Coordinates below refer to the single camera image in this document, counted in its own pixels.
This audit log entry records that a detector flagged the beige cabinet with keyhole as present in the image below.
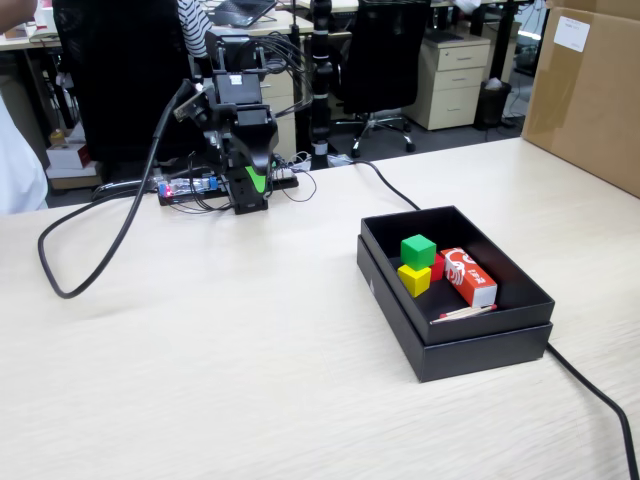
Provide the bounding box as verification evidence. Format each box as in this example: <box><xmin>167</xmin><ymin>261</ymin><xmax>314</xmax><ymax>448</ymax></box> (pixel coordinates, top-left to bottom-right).
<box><xmin>259</xmin><ymin>69</ymin><xmax>297</xmax><ymax>159</ymax></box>

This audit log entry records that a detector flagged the orange matchbox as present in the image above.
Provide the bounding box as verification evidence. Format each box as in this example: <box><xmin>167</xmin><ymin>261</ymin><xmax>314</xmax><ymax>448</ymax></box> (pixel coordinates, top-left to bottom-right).
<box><xmin>438</xmin><ymin>247</ymin><xmax>499</xmax><ymax>309</ymax></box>

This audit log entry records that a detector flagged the beige three-drawer cabinet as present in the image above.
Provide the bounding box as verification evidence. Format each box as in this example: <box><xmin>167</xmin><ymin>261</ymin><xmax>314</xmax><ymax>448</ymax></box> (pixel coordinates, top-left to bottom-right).
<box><xmin>402</xmin><ymin>34</ymin><xmax>491</xmax><ymax>132</ymax></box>

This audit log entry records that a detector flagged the green wooden cube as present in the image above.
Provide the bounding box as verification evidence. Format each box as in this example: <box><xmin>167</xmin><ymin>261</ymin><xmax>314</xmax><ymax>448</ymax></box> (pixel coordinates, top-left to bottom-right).
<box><xmin>400</xmin><ymin>233</ymin><xmax>438</xmax><ymax>269</ymax></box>

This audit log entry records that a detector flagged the black trash bin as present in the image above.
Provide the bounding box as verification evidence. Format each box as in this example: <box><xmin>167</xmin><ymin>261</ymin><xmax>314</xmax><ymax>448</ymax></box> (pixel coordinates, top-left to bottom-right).
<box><xmin>474</xmin><ymin>79</ymin><xmax>514</xmax><ymax>129</ymax></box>

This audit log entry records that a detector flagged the black open box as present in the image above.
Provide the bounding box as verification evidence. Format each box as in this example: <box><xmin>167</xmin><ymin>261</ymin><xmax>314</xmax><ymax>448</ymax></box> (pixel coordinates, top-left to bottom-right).
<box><xmin>356</xmin><ymin>234</ymin><xmax>554</xmax><ymax>384</ymax></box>

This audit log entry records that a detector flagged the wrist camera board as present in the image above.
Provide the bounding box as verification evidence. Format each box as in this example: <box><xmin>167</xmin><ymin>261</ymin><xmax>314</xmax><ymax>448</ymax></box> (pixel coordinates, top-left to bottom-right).
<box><xmin>173</xmin><ymin>91</ymin><xmax>210</xmax><ymax>125</ymax></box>

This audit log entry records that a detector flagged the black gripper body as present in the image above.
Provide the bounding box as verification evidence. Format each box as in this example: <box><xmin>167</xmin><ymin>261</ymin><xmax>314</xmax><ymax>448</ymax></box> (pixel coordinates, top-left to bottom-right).
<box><xmin>209</xmin><ymin>69</ymin><xmax>278</xmax><ymax>146</ymax></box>

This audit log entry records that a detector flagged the black office chair with wheels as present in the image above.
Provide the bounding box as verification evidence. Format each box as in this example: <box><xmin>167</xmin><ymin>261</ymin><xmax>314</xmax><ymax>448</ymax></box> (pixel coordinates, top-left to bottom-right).
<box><xmin>332</xmin><ymin>0</ymin><xmax>434</xmax><ymax>159</ymax></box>

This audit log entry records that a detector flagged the black laptop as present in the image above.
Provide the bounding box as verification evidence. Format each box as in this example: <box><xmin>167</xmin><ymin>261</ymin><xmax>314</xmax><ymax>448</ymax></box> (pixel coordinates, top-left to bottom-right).
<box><xmin>212</xmin><ymin>0</ymin><xmax>279</xmax><ymax>29</ymax></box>

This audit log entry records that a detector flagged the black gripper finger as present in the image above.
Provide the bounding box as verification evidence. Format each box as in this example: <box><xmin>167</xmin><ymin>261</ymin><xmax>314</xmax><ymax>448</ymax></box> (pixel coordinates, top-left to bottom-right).
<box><xmin>213</xmin><ymin>127</ymin><xmax>247</xmax><ymax>174</ymax></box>
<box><xmin>238</xmin><ymin>122</ymin><xmax>280</xmax><ymax>195</ymax></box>

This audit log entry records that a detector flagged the thick black sleeved cable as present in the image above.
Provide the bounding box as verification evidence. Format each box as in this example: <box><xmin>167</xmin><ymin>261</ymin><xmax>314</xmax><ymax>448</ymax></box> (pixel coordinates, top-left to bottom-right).
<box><xmin>37</xmin><ymin>79</ymin><xmax>197</xmax><ymax>300</ymax></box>

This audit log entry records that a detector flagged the person in white shirt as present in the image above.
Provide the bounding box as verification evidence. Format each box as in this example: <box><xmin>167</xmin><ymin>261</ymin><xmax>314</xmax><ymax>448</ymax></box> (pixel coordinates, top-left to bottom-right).
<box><xmin>0</xmin><ymin>0</ymin><xmax>50</xmax><ymax>216</ymax></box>

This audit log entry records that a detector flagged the large black mesh office chair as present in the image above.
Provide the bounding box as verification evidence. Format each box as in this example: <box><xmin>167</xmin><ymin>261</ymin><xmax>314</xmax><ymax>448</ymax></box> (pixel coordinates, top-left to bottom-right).
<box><xmin>52</xmin><ymin>0</ymin><xmax>206</xmax><ymax>164</ymax></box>

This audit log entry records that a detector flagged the electronics board with red LED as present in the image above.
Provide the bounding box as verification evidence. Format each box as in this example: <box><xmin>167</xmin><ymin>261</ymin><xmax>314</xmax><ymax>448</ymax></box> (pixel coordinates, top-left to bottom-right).
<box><xmin>157</xmin><ymin>167</ymin><xmax>301</xmax><ymax>207</ymax></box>

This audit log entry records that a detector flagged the black pole with white rings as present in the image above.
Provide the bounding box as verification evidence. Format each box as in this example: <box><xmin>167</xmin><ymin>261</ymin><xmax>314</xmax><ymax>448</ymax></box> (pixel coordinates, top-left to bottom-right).
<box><xmin>308</xmin><ymin>0</ymin><xmax>334</xmax><ymax>171</ymax></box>

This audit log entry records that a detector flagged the thin black wire bundle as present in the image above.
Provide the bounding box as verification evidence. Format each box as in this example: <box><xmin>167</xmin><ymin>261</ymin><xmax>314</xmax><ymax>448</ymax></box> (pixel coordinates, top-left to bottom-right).
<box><xmin>239</xmin><ymin>30</ymin><xmax>315</xmax><ymax>120</ymax></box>

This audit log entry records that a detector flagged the large brown cardboard box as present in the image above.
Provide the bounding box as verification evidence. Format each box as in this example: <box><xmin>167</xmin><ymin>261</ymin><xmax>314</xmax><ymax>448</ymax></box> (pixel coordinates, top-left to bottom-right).
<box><xmin>520</xmin><ymin>0</ymin><xmax>640</xmax><ymax>199</ymax></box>

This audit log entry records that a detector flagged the white box with red side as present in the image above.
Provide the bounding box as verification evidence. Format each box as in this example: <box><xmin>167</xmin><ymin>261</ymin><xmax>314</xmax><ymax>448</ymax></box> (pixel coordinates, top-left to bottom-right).
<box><xmin>45</xmin><ymin>142</ymin><xmax>94</xmax><ymax>171</ymax></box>

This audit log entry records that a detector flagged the black power cable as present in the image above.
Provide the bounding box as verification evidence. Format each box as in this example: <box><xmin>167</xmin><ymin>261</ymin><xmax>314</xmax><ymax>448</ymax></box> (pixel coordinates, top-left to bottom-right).
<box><xmin>349</xmin><ymin>159</ymin><xmax>640</xmax><ymax>480</ymax></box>

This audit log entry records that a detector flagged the yellow wooden cube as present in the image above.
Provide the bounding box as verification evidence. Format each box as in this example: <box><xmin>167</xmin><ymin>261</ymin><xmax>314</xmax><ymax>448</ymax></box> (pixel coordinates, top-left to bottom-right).
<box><xmin>397</xmin><ymin>263</ymin><xmax>433</xmax><ymax>299</ymax></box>

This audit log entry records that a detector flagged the person in striped shirt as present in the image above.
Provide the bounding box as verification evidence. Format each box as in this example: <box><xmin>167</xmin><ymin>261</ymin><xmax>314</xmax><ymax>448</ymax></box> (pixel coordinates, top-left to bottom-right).
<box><xmin>177</xmin><ymin>0</ymin><xmax>216</xmax><ymax>61</ymax></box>

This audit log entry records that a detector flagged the light wooden desk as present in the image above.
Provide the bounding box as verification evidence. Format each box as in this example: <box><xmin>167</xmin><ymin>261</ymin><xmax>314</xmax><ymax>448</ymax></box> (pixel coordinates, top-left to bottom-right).
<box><xmin>207</xmin><ymin>8</ymin><xmax>316</xmax><ymax>39</ymax></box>

